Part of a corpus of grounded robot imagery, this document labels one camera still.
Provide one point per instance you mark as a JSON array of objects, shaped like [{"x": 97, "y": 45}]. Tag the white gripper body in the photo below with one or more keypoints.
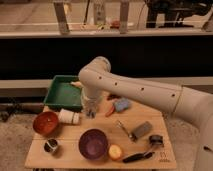
[{"x": 90, "y": 105}]

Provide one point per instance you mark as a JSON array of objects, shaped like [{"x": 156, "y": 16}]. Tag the blue towel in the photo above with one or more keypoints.
[{"x": 121, "y": 104}]

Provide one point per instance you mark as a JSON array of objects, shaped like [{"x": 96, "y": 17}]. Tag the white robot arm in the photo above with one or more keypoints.
[{"x": 190, "y": 105}]

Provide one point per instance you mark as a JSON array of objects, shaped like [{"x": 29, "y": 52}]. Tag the banana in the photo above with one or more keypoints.
[{"x": 77, "y": 84}]

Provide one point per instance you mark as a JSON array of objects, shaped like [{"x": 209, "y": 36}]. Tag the dark red grapes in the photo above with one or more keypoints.
[{"x": 113, "y": 96}]

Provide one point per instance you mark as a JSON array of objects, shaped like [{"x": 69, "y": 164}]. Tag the orange carrot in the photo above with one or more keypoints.
[{"x": 110, "y": 111}]

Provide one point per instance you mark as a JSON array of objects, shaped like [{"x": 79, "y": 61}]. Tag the white cup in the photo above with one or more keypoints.
[{"x": 68, "y": 117}]

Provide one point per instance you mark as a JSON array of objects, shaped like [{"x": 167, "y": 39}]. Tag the green plastic tray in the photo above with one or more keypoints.
[{"x": 63, "y": 95}]

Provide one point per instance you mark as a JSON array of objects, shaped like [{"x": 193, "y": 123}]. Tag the metal spoon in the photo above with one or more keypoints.
[{"x": 122, "y": 127}]

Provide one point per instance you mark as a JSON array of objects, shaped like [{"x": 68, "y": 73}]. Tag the purple bowl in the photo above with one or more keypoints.
[{"x": 93, "y": 144}]

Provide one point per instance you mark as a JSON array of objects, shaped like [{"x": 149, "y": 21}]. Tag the wooden table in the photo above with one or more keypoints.
[{"x": 69, "y": 157}]

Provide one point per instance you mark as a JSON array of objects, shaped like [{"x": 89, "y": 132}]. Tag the orange bowl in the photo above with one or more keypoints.
[{"x": 45, "y": 123}]

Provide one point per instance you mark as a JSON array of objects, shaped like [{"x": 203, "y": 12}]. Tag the yellow apple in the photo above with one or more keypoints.
[{"x": 115, "y": 152}]

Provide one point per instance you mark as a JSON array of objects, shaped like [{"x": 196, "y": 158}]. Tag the small metal cup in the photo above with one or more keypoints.
[{"x": 51, "y": 146}]

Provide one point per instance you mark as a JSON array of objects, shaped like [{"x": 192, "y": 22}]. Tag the grey sponge block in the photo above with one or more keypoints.
[{"x": 142, "y": 129}]

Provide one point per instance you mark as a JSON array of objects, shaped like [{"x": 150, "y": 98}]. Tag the dark round tin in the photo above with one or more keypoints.
[{"x": 156, "y": 140}]

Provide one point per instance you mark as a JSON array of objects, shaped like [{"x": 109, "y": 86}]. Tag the black handled tool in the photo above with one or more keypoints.
[{"x": 138, "y": 156}]

